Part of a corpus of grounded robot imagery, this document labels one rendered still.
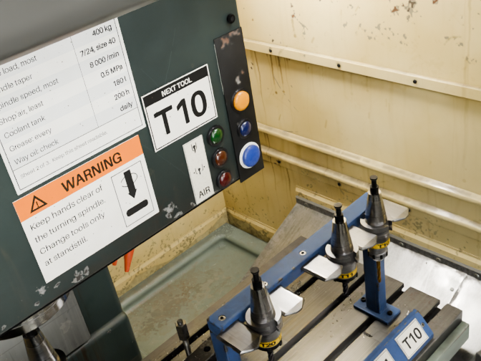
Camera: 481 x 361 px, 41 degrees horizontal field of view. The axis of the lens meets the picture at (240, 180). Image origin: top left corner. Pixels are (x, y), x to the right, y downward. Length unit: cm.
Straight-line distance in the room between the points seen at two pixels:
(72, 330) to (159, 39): 105
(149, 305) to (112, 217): 148
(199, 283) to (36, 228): 158
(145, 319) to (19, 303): 146
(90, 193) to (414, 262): 124
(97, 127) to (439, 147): 106
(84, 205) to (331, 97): 113
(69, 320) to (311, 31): 93
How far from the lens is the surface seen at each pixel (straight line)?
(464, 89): 148
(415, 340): 149
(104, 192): 72
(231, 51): 79
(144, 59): 71
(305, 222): 200
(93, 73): 68
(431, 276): 178
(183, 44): 74
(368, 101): 167
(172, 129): 75
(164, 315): 215
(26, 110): 65
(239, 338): 112
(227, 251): 234
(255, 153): 84
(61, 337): 164
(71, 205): 70
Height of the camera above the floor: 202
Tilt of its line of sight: 32 degrees down
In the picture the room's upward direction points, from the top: 11 degrees counter-clockwise
